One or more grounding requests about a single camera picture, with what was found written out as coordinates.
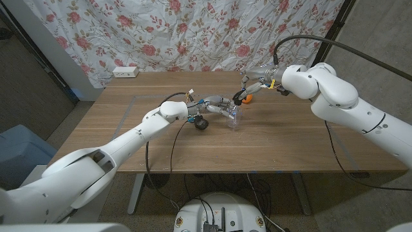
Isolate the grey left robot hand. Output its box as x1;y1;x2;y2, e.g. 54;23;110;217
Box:
186;95;242;120

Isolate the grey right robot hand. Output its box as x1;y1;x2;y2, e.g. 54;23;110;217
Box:
239;64;277;100

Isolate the clear spray bottle black top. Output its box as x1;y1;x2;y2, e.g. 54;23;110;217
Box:
225;89;248;129

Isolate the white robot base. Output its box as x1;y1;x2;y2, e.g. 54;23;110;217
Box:
173;192;267;232

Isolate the floral backdrop cloth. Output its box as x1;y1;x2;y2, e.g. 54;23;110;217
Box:
23;0;345;88

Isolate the white power strip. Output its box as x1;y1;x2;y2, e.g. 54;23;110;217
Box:
112;66;140;79

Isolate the white table leg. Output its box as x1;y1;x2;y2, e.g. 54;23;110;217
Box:
127;173;145;215

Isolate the grey table leg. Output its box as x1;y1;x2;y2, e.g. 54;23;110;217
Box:
291;173;313;216

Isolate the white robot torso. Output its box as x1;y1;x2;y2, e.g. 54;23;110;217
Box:
0;222;412;232

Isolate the blue plastic bin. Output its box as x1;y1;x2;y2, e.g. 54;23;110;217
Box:
0;124;59;191

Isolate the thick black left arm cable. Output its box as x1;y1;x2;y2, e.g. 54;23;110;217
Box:
145;92;194;210

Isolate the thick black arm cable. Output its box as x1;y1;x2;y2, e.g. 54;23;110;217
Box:
273;34;412;81
145;92;194;210

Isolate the thin black left wrist cable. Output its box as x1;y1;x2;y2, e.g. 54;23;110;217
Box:
169;121;189;210

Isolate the black backdrop frame pole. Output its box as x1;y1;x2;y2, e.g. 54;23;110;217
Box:
0;9;80;106
310;0;357;67

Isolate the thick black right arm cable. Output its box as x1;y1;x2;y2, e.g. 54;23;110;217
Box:
273;34;412;81

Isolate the white floor cable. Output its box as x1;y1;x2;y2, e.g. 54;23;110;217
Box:
246;173;286;232

